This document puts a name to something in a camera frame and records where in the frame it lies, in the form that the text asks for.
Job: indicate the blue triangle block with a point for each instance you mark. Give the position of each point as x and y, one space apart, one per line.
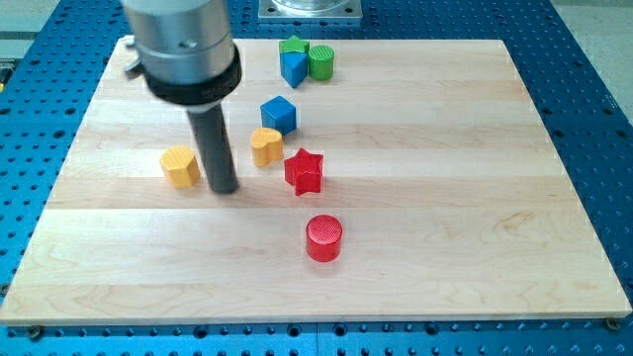
294 67

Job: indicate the light wooden board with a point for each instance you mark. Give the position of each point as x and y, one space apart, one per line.
453 200

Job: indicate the green cylinder block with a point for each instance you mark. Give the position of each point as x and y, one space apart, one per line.
321 62

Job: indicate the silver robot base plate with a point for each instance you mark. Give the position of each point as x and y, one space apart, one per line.
287 11

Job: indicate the blue cube block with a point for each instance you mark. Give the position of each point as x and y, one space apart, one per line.
279 114

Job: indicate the blue perforated metal table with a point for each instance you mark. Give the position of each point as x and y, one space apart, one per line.
570 55

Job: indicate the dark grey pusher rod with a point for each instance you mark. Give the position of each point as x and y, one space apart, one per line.
209 128

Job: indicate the red star block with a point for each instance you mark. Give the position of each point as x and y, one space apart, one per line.
303 171

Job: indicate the green star block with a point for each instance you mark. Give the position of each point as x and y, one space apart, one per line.
294 44

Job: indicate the red cylinder block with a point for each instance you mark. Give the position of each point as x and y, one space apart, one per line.
324 238

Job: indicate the yellow hexagon block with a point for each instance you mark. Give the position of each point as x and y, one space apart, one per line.
180 167

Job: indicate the yellow heart block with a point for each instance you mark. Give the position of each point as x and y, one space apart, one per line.
267 146

